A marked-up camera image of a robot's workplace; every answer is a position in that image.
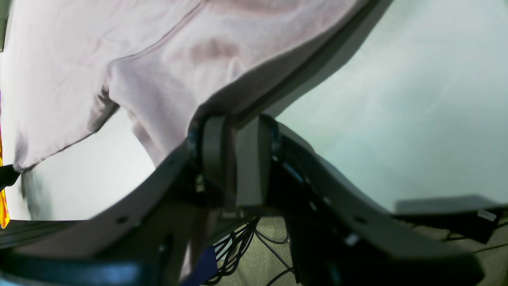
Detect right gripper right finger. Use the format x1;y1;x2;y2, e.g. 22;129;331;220
255;114;484;286

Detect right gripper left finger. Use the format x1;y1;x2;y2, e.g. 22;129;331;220
12;116;235;286

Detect mauve T-shirt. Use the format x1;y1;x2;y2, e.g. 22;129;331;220
1;0;367;172

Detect orange cloth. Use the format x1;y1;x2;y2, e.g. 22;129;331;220
0;135;10;229

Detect black floor cables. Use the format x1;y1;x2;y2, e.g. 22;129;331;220
202;216;302;286

